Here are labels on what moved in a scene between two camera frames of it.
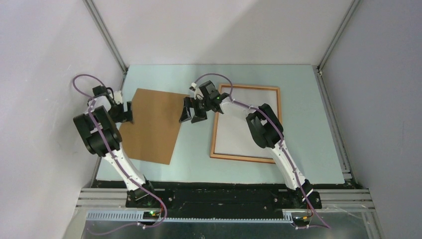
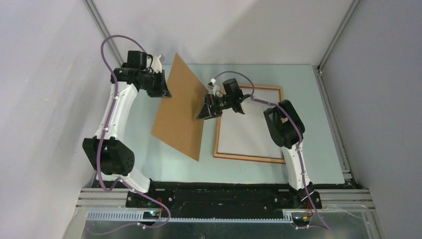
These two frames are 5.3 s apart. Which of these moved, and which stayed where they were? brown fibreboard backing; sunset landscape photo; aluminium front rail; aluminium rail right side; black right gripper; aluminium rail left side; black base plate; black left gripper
Moved: brown fibreboard backing; black left gripper; black right gripper
Stayed: sunset landscape photo; aluminium front rail; black base plate; aluminium rail left side; aluminium rail right side
